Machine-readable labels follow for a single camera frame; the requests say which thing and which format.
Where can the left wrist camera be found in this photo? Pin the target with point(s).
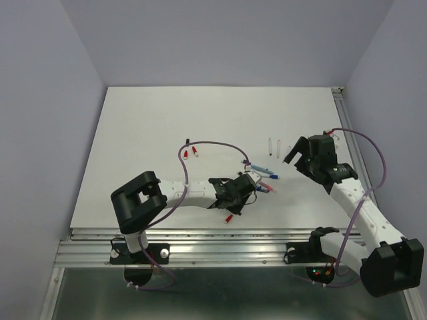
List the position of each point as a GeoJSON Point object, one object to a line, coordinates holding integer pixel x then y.
{"type": "Point", "coordinates": [256, 178]}

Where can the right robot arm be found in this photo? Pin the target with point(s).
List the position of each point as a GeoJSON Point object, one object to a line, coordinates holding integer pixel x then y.
{"type": "Point", "coordinates": [388, 261]}

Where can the light blue highlighter pen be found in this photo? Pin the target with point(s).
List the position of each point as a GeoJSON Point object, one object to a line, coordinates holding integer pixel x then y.
{"type": "Point", "coordinates": [261, 169]}

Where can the aluminium right rail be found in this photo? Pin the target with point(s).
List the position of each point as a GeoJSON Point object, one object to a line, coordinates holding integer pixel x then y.
{"type": "Point", "coordinates": [351, 138]}

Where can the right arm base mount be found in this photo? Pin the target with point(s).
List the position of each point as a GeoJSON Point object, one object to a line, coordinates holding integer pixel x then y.
{"type": "Point", "coordinates": [322, 266]}

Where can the white pen black tip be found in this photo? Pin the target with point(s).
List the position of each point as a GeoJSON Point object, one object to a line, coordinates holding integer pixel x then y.
{"type": "Point", "coordinates": [270, 148]}

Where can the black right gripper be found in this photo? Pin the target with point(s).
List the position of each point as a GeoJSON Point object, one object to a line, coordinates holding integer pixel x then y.
{"type": "Point", "coordinates": [303, 146]}

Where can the pink highlighter pen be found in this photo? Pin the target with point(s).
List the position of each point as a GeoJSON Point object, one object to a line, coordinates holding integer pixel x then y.
{"type": "Point", "coordinates": [268, 187]}

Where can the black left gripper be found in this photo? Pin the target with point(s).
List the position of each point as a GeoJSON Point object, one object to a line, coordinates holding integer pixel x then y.
{"type": "Point", "coordinates": [236, 209]}

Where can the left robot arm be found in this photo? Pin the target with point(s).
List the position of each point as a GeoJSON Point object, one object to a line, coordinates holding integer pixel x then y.
{"type": "Point", "coordinates": [140, 201]}

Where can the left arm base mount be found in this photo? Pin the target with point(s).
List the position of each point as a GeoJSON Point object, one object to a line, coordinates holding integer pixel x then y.
{"type": "Point", "coordinates": [140, 267]}

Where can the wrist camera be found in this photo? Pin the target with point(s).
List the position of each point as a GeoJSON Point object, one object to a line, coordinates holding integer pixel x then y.
{"type": "Point", "coordinates": [335, 138]}
{"type": "Point", "coordinates": [256, 178]}

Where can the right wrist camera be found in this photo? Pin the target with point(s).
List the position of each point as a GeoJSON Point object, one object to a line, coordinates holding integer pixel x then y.
{"type": "Point", "coordinates": [335, 138]}

